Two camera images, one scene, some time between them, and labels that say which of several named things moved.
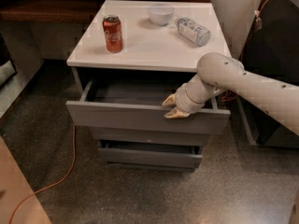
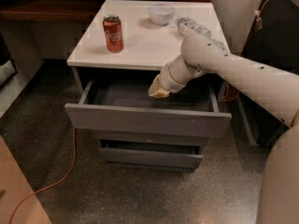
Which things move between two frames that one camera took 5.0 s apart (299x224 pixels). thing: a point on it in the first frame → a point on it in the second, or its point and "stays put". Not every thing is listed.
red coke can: [113, 34] stays put
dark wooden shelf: [75, 5] stays put
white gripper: [183, 102] → [165, 79]
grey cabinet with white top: [132, 55] stays put
